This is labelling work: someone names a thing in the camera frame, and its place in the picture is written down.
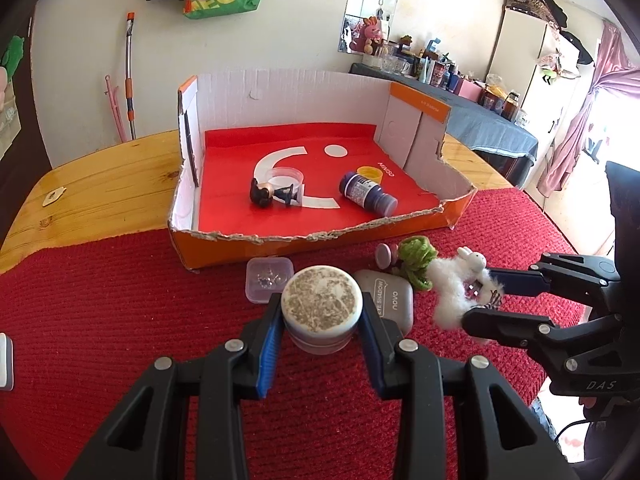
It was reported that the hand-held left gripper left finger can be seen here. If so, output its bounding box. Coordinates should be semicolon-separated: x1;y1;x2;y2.
65;292;287;480

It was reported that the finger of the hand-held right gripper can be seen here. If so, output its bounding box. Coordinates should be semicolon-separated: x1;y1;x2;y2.
487;254;621;307
461;306;624;377

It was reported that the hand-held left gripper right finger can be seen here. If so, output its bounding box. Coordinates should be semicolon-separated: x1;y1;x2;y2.
357;296;571;480

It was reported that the grey eyeshadow case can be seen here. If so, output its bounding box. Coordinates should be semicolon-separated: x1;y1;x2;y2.
354;269;415;336

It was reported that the white fluffy bear hair clip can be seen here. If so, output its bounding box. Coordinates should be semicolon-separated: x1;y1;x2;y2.
425;246;503;345

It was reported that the round cream tin jar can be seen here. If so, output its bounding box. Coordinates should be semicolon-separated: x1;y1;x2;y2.
280;266;364;356

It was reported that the small clear plastic box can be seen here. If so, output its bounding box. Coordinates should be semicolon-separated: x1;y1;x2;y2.
245;258;293;305

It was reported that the green plush scrunchie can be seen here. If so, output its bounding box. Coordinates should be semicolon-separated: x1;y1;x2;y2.
397;236;441;292

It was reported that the orange and white cardboard box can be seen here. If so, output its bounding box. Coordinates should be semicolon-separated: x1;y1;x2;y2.
167;71;478;273

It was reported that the purple bottle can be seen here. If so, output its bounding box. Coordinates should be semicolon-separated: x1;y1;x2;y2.
338;171;399;217

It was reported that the dark-haired figurine stamp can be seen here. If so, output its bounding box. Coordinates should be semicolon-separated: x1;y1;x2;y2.
249;178;301;208

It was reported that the clear round plastic lid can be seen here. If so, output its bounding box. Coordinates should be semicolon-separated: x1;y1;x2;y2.
267;166;304;196

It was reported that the red knitted mat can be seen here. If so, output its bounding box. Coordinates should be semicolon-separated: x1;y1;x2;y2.
0;187;581;480

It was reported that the side table with dark cloth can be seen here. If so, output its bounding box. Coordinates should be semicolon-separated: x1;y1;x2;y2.
349;62;540;191

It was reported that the pink curtain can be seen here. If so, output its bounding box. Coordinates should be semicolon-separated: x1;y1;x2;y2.
537;22;640;198

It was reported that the white cabinet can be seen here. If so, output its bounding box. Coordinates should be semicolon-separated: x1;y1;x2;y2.
487;7;598;181

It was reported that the row of jars and cups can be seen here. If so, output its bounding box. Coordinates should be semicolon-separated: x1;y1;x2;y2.
375;35;531;126

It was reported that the white charger puck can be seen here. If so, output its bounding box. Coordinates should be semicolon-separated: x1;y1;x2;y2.
0;332;15;392

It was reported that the dark patterned bag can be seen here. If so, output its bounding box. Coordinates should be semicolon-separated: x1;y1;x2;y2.
505;0;568;28

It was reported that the pink plastic hanger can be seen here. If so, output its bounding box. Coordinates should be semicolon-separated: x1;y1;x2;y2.
104;74;128;143

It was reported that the pink rabbit toy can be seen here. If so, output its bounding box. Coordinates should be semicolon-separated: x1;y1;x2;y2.
356;16;385;55

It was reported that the dark brown door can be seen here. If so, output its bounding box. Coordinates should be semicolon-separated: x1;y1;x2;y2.
0;2;53;251

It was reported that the beige hanging organizer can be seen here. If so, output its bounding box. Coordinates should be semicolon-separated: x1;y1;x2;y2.
0;75;23;161

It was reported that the green plush toy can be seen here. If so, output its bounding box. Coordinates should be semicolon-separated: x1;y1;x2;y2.
0;35;26;81

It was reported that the mop handle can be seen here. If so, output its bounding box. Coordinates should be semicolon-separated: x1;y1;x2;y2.
124;11;138;141

